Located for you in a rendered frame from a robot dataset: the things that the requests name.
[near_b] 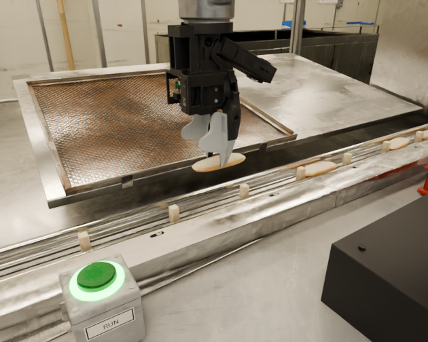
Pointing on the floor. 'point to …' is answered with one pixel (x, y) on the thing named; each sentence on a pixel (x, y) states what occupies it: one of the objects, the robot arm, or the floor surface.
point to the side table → (269, 283)
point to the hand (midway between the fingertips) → (219, 154)
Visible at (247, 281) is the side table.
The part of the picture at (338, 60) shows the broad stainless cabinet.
